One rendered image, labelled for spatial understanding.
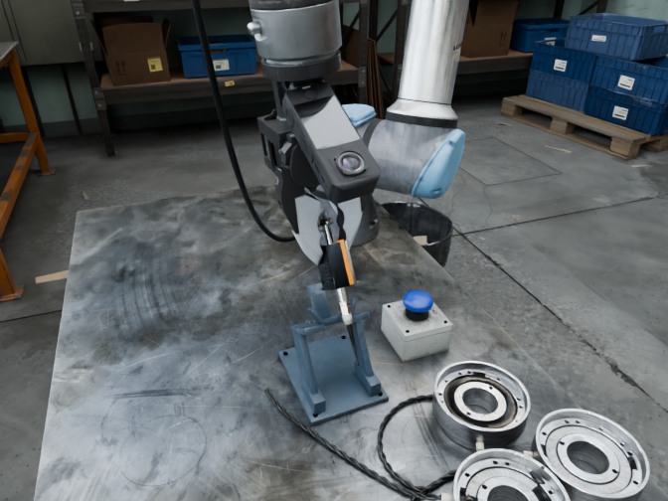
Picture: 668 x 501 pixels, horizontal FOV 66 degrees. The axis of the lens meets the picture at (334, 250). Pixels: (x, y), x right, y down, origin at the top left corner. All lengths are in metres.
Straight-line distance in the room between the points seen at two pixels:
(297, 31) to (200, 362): 0.44
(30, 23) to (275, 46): 3.68
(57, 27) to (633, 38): 3.80
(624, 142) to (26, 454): 3.69
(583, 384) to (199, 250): 1.42
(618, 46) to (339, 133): 3.88
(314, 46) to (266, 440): 0.41
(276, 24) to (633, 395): 1.76
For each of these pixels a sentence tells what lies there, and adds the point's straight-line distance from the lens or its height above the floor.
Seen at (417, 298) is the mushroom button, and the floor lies 0.87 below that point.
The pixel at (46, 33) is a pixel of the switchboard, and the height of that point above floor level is 0.75.
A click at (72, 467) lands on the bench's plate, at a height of 0.80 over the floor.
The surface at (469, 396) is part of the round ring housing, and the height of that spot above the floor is 0.82.
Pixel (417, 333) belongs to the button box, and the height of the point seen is 0.84.
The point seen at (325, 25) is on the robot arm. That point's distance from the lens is 0.46.
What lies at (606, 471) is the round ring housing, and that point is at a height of 0.83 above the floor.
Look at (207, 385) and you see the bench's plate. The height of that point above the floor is 0.80.
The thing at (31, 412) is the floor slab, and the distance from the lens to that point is 1.95.
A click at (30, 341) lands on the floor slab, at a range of 2.24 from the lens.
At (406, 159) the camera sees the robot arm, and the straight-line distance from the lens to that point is 0.83.
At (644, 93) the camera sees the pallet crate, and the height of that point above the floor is 0.39.
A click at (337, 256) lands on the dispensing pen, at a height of 1.00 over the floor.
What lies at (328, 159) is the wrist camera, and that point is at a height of 1.12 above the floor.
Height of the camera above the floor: 1.28
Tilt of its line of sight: 31 degrees down
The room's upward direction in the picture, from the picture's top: straight up
